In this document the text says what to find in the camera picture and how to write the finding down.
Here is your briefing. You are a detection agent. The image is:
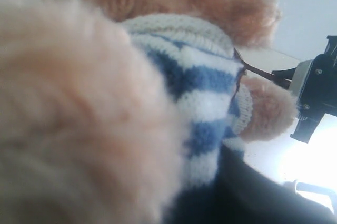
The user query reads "beige teddy bear striped sweater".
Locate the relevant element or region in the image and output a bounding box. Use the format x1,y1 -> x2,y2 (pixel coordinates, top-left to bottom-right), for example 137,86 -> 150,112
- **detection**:
1,0 -> 297,223

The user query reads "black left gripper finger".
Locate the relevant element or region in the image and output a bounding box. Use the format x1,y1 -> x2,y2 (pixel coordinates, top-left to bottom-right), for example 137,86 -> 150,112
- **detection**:
163,147 -> 336,224

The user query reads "dark red wooden spoon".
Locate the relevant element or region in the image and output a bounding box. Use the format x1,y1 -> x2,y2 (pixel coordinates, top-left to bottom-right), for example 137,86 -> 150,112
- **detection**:
234,49 -> 291,89

